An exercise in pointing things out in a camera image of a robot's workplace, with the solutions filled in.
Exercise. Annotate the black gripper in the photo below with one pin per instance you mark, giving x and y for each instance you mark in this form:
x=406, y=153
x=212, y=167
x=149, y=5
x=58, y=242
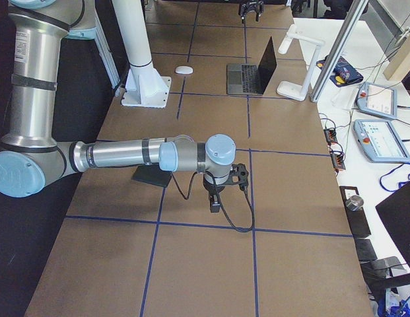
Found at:
x=250, y=6
x=211, y=188

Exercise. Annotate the grey laptop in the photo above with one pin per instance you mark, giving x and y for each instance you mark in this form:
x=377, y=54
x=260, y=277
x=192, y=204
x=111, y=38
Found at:
x=249, y=79

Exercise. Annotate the black mouse pad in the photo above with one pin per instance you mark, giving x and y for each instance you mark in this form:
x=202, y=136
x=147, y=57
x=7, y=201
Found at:
x=153, y=175

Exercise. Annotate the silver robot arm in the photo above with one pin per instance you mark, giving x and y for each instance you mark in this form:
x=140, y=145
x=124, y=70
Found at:
x=83, y=97

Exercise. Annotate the white computer mouse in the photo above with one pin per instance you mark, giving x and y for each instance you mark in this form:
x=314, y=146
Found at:
x=183, y=70

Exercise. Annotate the blue pouch with yellow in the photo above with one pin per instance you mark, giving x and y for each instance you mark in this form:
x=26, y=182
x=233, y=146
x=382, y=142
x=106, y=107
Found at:
x=344, y=74

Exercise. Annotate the lower orange connector block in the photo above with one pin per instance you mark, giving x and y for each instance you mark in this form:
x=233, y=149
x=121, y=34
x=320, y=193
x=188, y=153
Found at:
x=338, y=160

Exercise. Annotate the orange connector block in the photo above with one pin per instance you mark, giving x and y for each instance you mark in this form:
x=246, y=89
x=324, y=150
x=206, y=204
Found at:
x=330, y=135
x=338, y=160

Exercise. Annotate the upper orange connector block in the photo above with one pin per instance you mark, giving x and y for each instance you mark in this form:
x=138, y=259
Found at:
x=330, y=135

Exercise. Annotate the silver metal cylinder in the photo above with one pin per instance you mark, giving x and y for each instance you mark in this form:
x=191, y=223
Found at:
x=354, y=202

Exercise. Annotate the upper teach pendant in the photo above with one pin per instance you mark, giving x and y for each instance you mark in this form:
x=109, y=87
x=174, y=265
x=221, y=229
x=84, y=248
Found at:
x=377, y=100

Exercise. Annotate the teach pendant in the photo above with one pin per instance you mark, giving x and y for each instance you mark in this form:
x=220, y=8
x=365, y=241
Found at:
x=380, y=142
x=377, y=100

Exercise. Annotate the wooden board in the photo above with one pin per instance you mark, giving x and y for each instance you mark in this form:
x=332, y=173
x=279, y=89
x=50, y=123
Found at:
x=399, y=66

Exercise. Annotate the lower teach pendant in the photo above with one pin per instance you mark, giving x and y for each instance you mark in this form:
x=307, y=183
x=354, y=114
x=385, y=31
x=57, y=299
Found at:
x=380, y=142

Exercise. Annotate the black flat plates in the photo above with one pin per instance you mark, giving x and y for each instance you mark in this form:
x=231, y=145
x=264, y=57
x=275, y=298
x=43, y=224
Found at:
x=379, y=274

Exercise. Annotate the black monitor corner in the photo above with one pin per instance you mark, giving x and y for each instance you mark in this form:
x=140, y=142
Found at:
x=394, y=213

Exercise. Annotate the aluminium frame post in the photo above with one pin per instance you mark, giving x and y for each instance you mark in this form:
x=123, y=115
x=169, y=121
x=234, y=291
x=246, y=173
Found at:
x=345, y=32

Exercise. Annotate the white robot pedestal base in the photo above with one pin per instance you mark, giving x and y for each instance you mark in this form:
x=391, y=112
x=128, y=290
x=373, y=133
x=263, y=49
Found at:
x=144, y=87

